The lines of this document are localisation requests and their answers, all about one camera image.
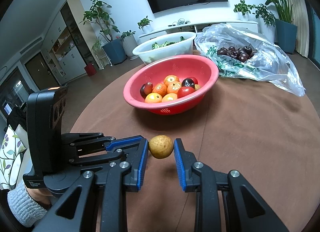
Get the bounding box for tall broadleaf potted plant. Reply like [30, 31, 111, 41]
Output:
[240, 0, 300, 54]

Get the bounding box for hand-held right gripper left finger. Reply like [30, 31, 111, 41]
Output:
[31, 138, 150, 232]

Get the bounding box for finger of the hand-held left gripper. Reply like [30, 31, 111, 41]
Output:
[67, 148, 127, 168]
[61, 132, 145, 152]

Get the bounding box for red bin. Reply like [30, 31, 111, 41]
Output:
[85, 63, 98, 77]

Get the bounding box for bushy plant in white pot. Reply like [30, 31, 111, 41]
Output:
[252, 4, 276, 43]

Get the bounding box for small plant in white pot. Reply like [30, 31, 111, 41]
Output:
[234, 0, 251, 21]
[137, 16, 153, 33]

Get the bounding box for leafy tree in blue pot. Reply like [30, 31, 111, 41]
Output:
[81, 0, 127, 66]

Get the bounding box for clear plastic bag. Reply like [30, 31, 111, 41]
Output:
[194, 24, 306, 97]

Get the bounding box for beige curtain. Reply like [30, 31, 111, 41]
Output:
[282, 0, 312, 58]

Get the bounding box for wire plant stand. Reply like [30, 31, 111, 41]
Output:
[91, 37, 111, 70]

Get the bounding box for white plastic basin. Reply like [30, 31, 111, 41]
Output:
[132, 32, 197, 65]

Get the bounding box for floral print cushion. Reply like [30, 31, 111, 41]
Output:
[0, 125, 27, 190]

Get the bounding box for plant in tall white pot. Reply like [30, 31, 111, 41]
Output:
[121, 30, 138, 58]

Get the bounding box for red plastic colander basin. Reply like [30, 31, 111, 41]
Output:
[123, 55, 220, 115]

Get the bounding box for wood and white cabinet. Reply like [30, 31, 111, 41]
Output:
[41, 0, 100, 85]

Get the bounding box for green leafy vegetables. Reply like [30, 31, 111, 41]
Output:
[151, 36, 187, 49]

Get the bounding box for mandarin orange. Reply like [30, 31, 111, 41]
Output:
[167, 81, 182, 95]
[164, 75, 180, 86]
[152, 83, 167, 97]

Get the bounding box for person's left forearm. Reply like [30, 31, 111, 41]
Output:
[7, 179, 54, 228]

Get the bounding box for smooth round orange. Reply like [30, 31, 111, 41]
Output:
[145, 92, 163, 104]
[162, 93, 178, 103]

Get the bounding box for pile of dark cherries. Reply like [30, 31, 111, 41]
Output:
[217, 44, 253, 63]

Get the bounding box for tangled cables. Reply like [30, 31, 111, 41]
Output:
[169, 18, 192, 27]

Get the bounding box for wall air vent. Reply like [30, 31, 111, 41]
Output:
[20, 36, 44, 55]

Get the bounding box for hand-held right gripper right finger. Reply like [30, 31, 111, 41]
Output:
[174, 138, 290, 232]

